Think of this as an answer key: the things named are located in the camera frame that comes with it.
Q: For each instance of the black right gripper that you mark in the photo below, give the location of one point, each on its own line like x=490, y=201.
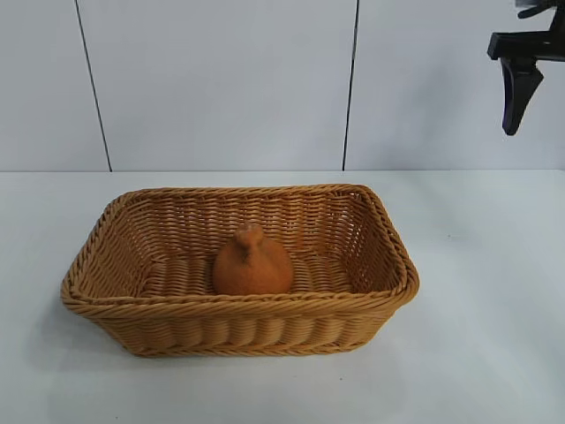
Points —
x=529, y=44

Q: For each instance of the orange fruit with knobbed top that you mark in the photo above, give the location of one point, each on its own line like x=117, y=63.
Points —
x=253, y=269

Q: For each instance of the woven tan wicker basket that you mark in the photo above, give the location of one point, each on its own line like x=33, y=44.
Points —
x=176, y=327

